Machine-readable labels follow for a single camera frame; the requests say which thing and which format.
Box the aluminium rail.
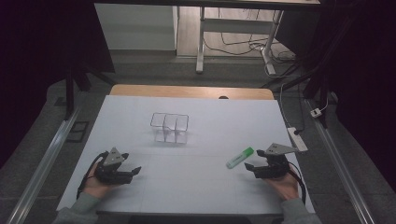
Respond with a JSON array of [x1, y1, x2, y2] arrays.
[[305, 98, 377, 224], [5, 105, 82, 224]]

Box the person's right hand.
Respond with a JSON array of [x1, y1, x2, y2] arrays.
[[263, 167, 301, 203]]

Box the white cabinet panel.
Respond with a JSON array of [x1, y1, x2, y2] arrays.
[[94, 3, 179, 51]]

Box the clear acrylic compartment organizer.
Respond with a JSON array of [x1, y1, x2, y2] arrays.
[[149, 112, 191, 146]]

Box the white table cover sheet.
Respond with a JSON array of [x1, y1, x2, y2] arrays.
[[56, 94, 317, 217]]

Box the white power strip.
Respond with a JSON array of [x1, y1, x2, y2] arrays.
[[286, 126, 309, 153]]

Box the small white adapter with cable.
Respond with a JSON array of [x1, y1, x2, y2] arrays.
[[309, 97, 331, 119]]

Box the black metal stand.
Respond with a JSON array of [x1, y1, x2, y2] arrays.
[[63, 60, 117, 121], [261, 15, 357, 129]]

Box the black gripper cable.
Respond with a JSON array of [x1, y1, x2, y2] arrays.
[[287, 161, 308, 205], [76, 150, 108, 201]]

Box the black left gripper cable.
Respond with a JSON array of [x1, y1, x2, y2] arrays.
[[76, 150, 108, 201]]

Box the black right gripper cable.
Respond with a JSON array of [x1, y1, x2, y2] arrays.
[[287, 161, 308, 205]]

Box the black floor cables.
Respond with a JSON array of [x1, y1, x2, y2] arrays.
[[203, 8, 297, 63]]

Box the white desk frame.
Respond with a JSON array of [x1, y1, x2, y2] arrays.
[[195, 6, 285, 76]]

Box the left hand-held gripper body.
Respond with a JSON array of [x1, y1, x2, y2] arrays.
[[93, 147, 134, 186]]

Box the black floor frame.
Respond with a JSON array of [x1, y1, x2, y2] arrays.
[[65, 120, 91, 144]]

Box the person's left hand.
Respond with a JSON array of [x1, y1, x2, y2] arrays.
[[81, 167, 123, 200]]

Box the green and white highlighter pen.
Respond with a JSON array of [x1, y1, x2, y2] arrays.
[[225, 147, 255, 170]]

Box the wooden table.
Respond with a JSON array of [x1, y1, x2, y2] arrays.
[[108, 83, 276, 101]]

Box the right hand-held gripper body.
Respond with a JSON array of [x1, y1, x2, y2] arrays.
[[253, 142, 306, 180]]

